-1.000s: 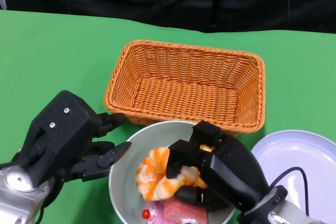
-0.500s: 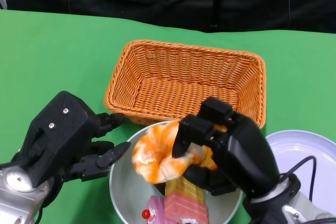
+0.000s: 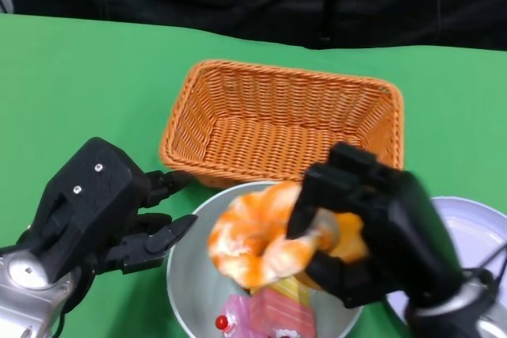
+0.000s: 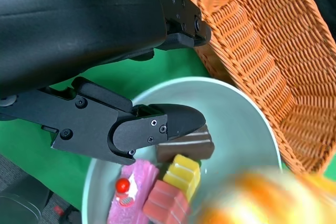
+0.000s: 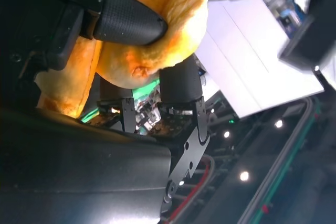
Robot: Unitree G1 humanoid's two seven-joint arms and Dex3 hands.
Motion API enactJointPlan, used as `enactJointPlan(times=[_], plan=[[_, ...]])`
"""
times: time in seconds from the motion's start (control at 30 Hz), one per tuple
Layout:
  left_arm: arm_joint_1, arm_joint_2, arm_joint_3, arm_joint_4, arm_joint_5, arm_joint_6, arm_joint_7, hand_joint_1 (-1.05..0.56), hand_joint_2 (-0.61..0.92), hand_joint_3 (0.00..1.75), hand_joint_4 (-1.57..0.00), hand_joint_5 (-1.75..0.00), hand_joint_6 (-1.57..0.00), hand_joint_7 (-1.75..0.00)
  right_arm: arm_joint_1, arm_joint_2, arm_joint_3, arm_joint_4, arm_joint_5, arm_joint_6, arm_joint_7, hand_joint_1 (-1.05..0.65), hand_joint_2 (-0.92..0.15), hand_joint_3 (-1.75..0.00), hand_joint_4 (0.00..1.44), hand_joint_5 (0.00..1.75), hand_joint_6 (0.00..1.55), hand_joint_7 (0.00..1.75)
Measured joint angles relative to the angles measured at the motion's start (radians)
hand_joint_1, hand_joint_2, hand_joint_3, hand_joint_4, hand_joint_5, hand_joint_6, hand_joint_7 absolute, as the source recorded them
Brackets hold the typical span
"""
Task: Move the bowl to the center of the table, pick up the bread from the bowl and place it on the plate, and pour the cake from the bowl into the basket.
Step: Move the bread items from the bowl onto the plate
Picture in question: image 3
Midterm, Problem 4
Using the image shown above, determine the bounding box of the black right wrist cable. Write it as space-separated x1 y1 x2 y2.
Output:
465 245 507 275

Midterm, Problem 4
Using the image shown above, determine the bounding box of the orange striped ring bread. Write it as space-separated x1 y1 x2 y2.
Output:
208 181 341 290

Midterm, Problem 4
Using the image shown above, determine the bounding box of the magenta pink cake slice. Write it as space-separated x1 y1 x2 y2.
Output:
215 294 254 338

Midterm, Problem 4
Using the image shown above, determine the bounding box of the yellow layered cake slice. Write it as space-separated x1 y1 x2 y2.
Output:
273 276 314 307

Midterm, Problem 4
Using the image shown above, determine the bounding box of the grey-green bowl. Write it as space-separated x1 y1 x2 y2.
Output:
166 180 364 338

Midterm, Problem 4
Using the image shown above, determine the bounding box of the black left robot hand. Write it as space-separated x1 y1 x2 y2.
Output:
85 169 199 275

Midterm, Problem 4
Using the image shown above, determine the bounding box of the orange wicker basket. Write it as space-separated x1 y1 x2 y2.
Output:
158 59 405 189

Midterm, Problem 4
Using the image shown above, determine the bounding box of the salmon pink cake slice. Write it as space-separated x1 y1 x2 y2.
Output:
247 288 317 338

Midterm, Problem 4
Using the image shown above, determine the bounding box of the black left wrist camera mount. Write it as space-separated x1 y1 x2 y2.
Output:
15 137 134 283

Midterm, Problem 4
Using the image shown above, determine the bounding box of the lavender plate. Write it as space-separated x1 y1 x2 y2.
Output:
386 196 507 325

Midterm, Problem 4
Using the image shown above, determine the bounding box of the orange striped croissant bread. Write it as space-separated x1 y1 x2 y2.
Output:
300 211 372 291

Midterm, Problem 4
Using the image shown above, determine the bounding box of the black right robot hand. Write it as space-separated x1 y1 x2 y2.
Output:
285 142 464 310

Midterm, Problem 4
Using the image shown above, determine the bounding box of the green tablecloth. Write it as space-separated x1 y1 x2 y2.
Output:
0 13 507 338

